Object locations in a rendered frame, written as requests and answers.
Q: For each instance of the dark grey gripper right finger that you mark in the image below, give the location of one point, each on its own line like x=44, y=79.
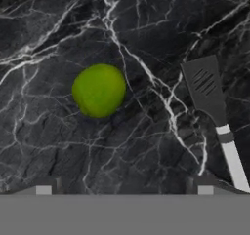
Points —
x=205, y=184

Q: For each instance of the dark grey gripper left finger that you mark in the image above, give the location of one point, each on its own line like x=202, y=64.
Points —
x=45, y=186

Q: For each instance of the green lime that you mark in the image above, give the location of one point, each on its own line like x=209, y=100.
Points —
x=98, y=90

